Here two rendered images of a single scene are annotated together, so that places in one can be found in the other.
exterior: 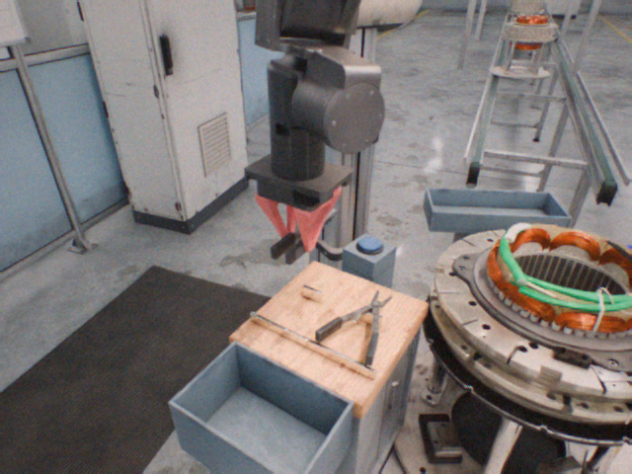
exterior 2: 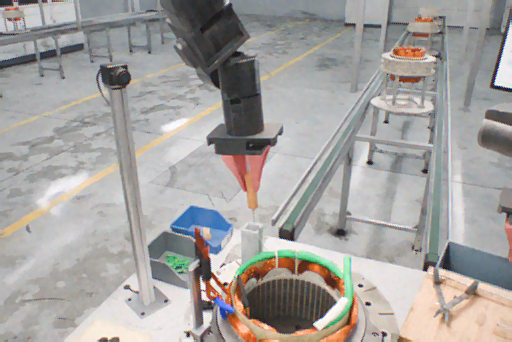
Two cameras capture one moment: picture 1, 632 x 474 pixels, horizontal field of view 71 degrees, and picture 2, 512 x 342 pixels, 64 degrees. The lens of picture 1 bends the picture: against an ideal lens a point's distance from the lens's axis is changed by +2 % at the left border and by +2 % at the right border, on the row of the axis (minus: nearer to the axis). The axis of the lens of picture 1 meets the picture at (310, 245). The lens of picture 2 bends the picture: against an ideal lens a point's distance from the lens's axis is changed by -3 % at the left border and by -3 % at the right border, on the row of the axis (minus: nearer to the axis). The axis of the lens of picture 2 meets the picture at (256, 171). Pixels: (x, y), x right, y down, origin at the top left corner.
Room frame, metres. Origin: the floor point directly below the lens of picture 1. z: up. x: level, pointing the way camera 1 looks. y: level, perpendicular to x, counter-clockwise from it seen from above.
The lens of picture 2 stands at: (0.93, -0.38, 1.56)
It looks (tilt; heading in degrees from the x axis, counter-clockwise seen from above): 26 degrees down; 181
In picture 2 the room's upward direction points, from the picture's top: straight up
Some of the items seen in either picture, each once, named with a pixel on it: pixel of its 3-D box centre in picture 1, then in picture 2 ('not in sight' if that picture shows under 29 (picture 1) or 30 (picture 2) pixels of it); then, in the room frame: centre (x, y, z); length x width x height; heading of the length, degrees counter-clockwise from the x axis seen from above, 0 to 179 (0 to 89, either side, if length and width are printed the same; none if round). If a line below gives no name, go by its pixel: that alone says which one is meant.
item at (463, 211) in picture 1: (478, 261); not in sight; (0.77, -0.36, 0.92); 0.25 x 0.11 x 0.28; 85
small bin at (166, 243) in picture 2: not in sight; (175, 258); (-0.05, -0.62, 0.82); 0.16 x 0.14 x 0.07; 68
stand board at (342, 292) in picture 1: (333, 325); (472, 323); (0.43, -0.03, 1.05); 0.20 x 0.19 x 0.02; 147
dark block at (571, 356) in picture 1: (572, 355); not in sight; (0.33, -0.28, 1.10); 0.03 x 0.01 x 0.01; 63
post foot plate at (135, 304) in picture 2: not in sight; (147, 301); (0.09, -0.67, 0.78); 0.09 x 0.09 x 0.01; 43
